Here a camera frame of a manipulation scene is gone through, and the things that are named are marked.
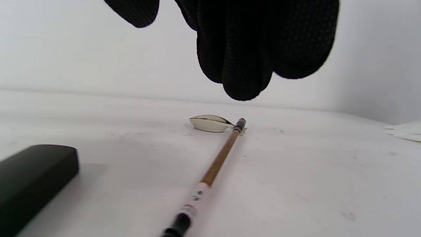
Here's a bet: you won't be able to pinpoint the black paperweight bar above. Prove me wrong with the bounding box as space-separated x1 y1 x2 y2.
0 144 80 237

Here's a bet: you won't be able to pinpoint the person's right hand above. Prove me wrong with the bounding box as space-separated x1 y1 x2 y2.
104 0 340 101

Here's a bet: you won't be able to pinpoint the small white ink dish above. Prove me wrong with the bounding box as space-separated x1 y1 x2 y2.
189 114 235 133

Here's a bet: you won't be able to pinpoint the bamboo Chinese brush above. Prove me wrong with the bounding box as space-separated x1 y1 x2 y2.
160 118 247 237

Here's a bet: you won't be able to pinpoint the crumpled white paper sheets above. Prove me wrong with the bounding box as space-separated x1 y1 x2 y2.
383 120 421 143

